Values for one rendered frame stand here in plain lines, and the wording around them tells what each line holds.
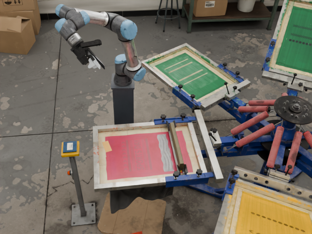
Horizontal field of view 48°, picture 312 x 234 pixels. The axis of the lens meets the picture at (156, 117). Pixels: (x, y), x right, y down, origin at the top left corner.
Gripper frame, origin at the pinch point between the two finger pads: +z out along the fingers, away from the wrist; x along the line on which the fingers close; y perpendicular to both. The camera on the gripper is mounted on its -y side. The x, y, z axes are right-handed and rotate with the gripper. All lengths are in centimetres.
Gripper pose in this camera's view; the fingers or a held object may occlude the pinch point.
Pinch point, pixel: (103, 68)
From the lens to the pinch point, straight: 201.9
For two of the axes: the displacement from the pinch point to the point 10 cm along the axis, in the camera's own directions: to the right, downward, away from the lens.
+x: -0.2, 1.3, -9.9
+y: -7.6, 6.4, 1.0
